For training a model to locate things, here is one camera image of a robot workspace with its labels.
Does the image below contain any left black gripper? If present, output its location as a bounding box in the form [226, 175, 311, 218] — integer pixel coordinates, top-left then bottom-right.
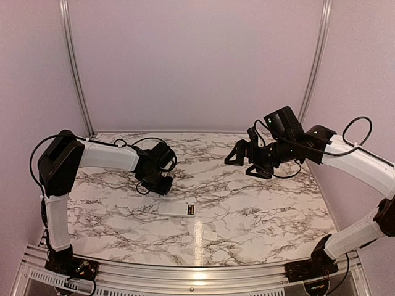
[141, 169, 174, 195]

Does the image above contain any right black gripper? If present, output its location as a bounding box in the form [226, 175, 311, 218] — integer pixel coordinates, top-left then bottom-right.
[225, 136, 297, 179]

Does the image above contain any white remote control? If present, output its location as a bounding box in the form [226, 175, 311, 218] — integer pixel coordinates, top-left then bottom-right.
[158, 202, 194, 218]

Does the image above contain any white battery cover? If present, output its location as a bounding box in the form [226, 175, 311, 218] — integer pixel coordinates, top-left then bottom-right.
[202, 231, 218, 241]

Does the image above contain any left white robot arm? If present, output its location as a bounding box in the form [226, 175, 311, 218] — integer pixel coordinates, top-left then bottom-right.
[31, 129, 177, 274]

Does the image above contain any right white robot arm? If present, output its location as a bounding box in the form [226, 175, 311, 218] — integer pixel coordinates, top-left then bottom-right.
[225, 106, 394, 276]

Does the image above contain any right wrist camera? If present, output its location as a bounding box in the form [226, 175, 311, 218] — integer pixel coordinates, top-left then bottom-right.
[247, 127, 266, 147]

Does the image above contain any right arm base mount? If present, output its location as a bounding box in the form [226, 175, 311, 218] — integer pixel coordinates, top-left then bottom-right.
[284, 258, 339, 282]

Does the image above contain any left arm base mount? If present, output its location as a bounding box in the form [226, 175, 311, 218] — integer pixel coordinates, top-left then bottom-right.
[45, 257, 99, 281]

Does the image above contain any front aluminium rail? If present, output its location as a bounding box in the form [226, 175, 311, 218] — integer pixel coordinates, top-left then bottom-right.
[11, 245, 372, 295]

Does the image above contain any right aluminium frame post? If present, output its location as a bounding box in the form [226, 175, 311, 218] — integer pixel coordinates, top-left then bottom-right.
[297, 0, 333, 125]

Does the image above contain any aluminium frame post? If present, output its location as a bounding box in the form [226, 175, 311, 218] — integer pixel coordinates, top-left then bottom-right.
[297, 0, 333, 125]
[59, 0, 95, 136]

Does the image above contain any left aluminium frame post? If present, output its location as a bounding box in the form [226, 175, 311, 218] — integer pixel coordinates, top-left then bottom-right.
[59, 0, 95, 136]

